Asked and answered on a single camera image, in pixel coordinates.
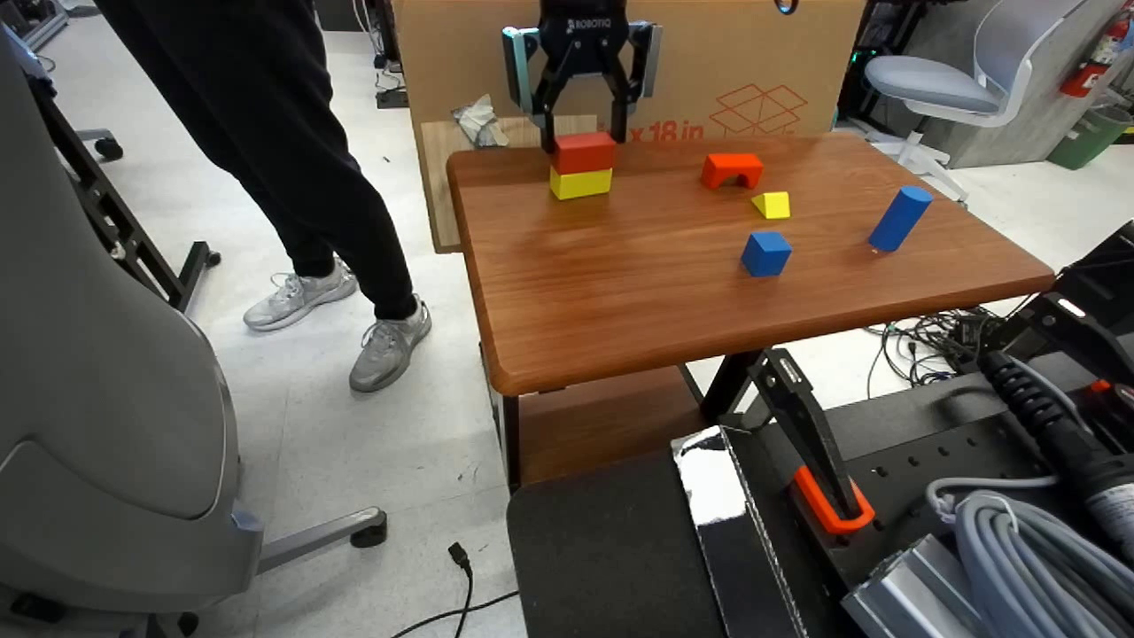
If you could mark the grey-blue wrist plate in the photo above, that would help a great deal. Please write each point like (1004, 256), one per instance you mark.
(513, 64)

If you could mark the crumpled white plastic bag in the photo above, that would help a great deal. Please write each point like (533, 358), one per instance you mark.
(478, 120)

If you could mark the brown wooden board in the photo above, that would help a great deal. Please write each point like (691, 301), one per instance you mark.
(606, 426)

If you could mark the orange arch wooden block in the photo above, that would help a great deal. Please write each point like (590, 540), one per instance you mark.
(732, 164)

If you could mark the blue wooden cylinder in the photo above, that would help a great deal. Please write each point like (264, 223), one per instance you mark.
(900, 221)

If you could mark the light blue office chair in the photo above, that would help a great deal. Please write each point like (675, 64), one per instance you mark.
(933, 83)

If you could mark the orange rectangular wooden block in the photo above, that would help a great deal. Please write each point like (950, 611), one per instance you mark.
(587, 154)

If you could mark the green bin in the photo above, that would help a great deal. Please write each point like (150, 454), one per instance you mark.
(1080, 141)

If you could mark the yellow wedge wooden block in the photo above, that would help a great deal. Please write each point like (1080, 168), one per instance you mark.
(772, 207)

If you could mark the grey office chair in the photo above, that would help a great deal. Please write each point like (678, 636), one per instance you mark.
(92, 354)

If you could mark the red fire extinguisher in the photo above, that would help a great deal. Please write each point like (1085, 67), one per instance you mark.
(1080, 73)

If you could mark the black table leg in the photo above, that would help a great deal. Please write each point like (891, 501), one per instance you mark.
(722, 385)
(512, 445)

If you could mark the black wheeled stand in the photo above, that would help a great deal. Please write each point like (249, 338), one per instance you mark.
(118, 223)

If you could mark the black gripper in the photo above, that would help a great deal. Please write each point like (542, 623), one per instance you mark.
(587, 33)

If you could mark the grey sneaker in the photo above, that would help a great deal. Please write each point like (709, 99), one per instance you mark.
(387, 346)
(300, 299)

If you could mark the silver metal rail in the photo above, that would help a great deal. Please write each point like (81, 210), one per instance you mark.
(704, 474)

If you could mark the large brown cardboard box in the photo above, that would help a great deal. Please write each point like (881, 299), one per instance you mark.
(732, 59)

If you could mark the black equipment housing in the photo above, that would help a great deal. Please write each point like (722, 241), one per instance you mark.
(1102, 286)

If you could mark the blue wooden cube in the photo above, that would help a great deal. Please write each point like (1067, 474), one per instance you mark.
(767, 256)

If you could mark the yellow rectangular wooden block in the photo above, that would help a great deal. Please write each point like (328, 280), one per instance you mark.
(580, 187)

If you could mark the person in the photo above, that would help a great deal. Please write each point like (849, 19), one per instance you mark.
(270, 118)

